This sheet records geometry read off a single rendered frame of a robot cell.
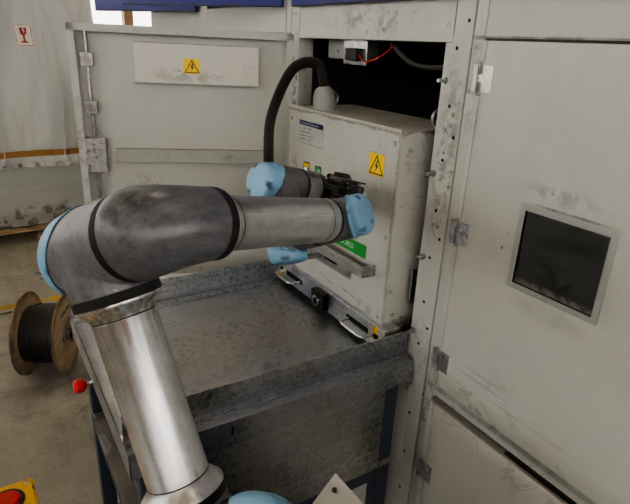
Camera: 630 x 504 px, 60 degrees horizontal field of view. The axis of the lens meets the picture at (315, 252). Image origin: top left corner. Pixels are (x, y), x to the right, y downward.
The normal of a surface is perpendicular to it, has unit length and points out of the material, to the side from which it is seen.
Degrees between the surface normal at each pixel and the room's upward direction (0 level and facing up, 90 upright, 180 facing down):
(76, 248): 82
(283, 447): 90
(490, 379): 90
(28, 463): 0
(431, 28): 90
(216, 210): 55
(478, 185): 90
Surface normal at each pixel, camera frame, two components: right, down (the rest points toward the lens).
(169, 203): 0.29, -0.45
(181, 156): 0.16, 0.36
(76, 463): 0.04, -0.93
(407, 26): -0.85, 0.15
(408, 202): 0.53, 0.32
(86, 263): -0.43, 0.47
